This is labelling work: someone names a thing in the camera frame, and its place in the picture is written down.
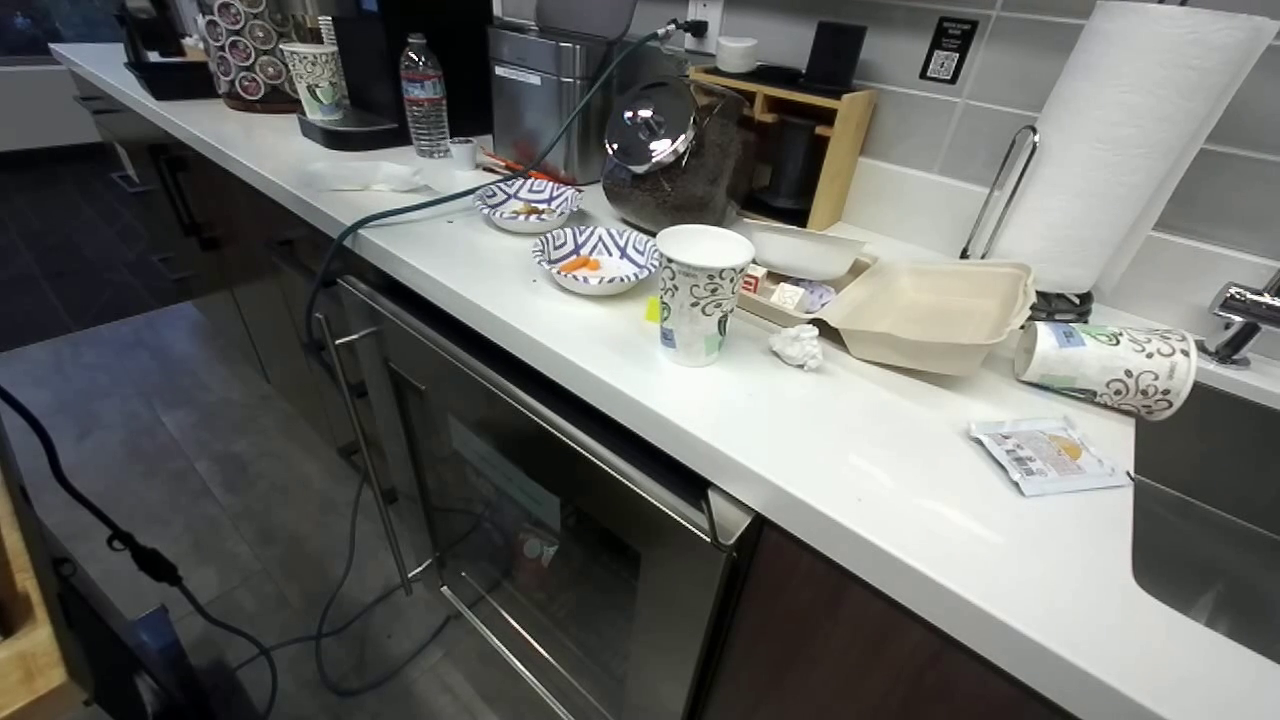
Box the white plate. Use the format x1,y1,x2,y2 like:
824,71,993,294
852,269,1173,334
734,219,873,286

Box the small patterned paper cup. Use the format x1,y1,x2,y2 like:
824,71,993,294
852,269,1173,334
274,42,350,130

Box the red packet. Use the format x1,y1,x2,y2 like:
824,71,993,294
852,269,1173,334
473,152,574,188

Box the dark wood cabinet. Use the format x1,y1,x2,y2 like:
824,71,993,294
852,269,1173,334
694,515,1075,720

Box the black mug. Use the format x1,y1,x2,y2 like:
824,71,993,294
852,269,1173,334
756,118,831,225

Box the chrome paper towel holder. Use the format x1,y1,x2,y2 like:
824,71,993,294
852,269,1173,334
954,121,1099,329

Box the black organizer box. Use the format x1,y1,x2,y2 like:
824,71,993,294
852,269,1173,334
116,6,215,104

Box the flat printed sauce packet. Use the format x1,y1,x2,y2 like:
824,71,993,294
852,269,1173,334
966,412,1131,502

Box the steel sink basin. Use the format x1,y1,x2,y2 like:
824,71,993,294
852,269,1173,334
1127,379,1280,670

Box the black floor cable with connector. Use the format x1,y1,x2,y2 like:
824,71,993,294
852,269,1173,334
0,384,283,720

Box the black box on rack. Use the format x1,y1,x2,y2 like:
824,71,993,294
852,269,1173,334
801,16,873,95

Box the wooden countertop rack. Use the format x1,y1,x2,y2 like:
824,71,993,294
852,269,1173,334
682,66,878,235

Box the white wall outlet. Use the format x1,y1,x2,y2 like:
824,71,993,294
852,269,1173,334
678,0,729,55

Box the tipped patterned paper cup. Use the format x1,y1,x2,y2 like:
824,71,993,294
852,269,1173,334
1010,315,1198,426

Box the beige takeout container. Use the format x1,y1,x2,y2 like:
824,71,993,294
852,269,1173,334
811,258,1038,379

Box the blue patterned bowl orange residue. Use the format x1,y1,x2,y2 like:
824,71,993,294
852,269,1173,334
537,219,660,301

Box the black and blue equipment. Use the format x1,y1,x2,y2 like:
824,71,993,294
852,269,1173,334
52,558,263,720

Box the white paper towel roll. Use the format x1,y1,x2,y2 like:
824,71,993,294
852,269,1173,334
993,0,1280,295

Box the silver metal appliance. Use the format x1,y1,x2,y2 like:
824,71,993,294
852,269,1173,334
485,16,619,188

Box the black coffee machine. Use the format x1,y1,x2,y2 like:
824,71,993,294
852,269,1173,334
295,0,494,152

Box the tall patterned paper cup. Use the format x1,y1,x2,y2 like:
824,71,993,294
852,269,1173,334
650,219,759,367

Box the small white cup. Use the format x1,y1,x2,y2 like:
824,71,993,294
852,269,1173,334
711,33,764,80

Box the clear plastic water bottle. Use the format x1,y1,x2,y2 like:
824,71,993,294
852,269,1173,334
397,33,454,161

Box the stainless undercounter appliance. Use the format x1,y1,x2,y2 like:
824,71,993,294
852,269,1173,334
326,272,759,720

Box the black power cable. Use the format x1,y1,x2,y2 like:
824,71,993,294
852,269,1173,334
232,14,711,701

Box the light wooden furniture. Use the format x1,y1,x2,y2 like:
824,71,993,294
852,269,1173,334
0,475,71,720

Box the black wall label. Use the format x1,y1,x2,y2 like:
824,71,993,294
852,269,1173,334
915,14,981,94

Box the crumpled white napkin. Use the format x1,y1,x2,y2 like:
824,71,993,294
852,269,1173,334
768,319,831,374

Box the tray with condiment packets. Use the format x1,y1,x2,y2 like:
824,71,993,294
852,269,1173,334
734,258,875,334

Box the dark lower cabinets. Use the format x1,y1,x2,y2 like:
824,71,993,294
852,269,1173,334
71,86,350,445

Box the chrome faucet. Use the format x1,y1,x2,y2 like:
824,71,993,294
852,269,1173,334
1197,269,1280,367

